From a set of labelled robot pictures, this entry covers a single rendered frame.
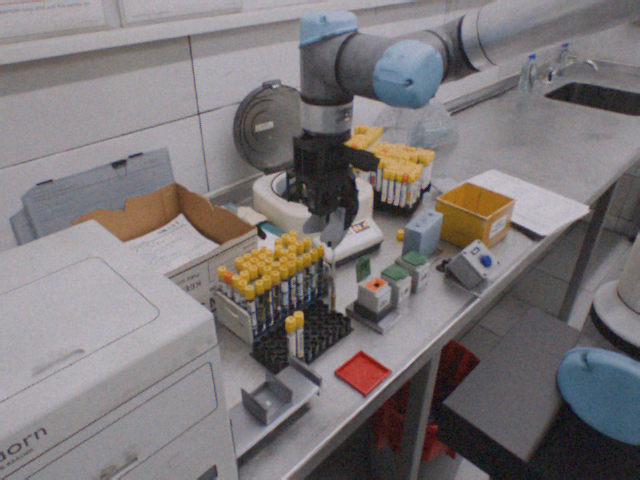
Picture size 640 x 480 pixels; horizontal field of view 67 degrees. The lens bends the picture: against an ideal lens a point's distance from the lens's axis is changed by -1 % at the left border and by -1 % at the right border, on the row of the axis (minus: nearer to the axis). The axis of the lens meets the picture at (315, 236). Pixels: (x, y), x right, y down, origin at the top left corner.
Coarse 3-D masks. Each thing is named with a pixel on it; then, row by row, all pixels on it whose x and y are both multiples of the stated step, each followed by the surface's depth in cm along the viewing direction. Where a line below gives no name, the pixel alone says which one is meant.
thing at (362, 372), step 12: (348, 360) 82; (360, 360) 83; (372, 360) 83; (336, 372) 80; (348, 372) 81; (360, 372) 81; (372, 372) 81; (384, 372) 81; (348, 384) 79; (360, 384) 79; (372, 384) 79
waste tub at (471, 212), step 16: (448, 192) 115; (464, 192) 121; (480, 192) 118; (496, 192) 115; (448, 208) 111; (464, 208) 123; (480, 208) 120; (496, 208) 117; (512, 208) 113; (448, 224) 113; (464, 224) 109; (480, 224) 106; (496, 224) 110; (448, 240) 115; (464, 240) 111; (480, 240) 108; (496, 240) 113
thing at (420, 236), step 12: (420, 216) 105; (432, 216) 105; (408, 228) 101; (420, 228) 101; (432, 228) 104; (408, 240) 103; (420, 240) 101; (432, 240) 106; (408, 252) 104; (420, 252) 103; (432, 252) 109; (432, 264) 107
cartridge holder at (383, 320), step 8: (352, 304) 94; (360, 304) 91; (392, 304) 91; (352, 312) 92; (360, 312) 91; (368, 312) 90; (384, 312) 90; (392, 312) 92; (360, 320) 92; (368, 320) 90; (376, 320) 89; (384, 320) 90; (392, 320) 90; (376, 328) 89; (384, 328) 88
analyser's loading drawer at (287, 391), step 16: (288, 368) 77; (304, 368) 74; (272, 384) 72; (288, 384) 74; (304, 384) 74; (320, 384) 73; (256, 400) 68; (272, 400) 72; (288, 400) 70; (304, 400) 72; (240, 416) 69; (256, 416) 69; (272, 416) 68; (240, 432) 67; (256, 432) 67; (240, 448) 65
